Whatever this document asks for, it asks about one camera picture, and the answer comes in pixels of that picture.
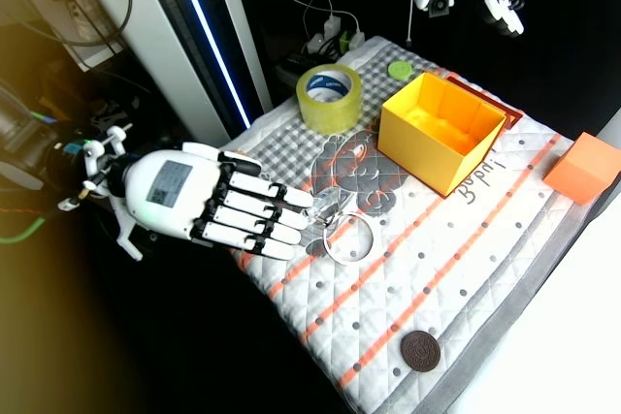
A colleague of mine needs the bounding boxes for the brown round cookie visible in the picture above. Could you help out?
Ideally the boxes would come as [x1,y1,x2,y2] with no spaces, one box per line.
[400,330,441,372]

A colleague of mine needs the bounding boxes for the yellow open box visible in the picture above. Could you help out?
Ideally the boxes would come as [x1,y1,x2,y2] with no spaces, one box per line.
[376,72,508,200]

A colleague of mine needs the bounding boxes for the green cable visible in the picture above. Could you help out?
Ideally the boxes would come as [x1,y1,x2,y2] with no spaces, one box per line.
[0,216,49,245]

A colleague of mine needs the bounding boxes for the clear packing tape roll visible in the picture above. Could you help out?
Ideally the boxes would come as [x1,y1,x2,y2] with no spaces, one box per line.
[295,63,364,135]

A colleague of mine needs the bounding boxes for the clear glasses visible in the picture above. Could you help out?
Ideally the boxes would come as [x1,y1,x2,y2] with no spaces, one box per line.
[305,188,377,268]

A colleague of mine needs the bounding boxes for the white power strip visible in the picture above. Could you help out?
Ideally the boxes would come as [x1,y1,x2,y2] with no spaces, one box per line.
[305,31,366,55]

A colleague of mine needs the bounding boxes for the small green disc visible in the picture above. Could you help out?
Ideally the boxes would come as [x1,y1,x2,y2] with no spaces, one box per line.
[386,60,414,81]

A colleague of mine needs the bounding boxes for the grey quilt with bear print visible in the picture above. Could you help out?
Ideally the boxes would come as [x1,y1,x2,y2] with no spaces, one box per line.
[220,35,607,414]

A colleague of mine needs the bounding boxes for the orange cube block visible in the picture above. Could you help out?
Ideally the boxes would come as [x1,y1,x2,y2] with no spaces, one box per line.
[541,131,621,207]

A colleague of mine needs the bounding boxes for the black power adapter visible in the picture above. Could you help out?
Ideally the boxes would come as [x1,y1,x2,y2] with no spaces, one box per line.
[275,51,317,86]

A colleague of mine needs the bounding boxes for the white column with blue light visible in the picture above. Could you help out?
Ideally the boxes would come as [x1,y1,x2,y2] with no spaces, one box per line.
[65,0,273,148]

